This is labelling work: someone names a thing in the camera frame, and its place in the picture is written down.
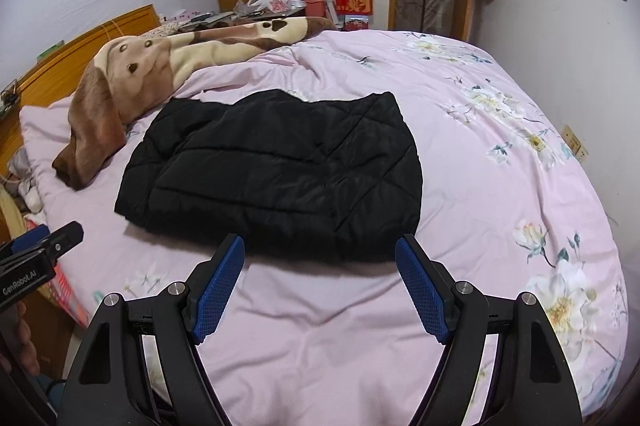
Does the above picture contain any person left hand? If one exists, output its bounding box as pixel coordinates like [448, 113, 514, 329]
[1, 302, 40, 376]

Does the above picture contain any pink floral bed sheet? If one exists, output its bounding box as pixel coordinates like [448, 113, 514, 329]
[20, 30, 628, 425]

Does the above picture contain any wooden headboard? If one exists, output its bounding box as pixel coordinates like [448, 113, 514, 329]
[1, 4, 160, 175]

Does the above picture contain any brown dog pattern blanket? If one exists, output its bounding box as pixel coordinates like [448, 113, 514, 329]
[52, 16, 335, 190]

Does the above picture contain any red gift box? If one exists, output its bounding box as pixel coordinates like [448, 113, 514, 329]
[334, 0, 373, 16]

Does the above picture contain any wall power socket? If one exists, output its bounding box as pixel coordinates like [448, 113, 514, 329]
[562, 125, 589, 163]

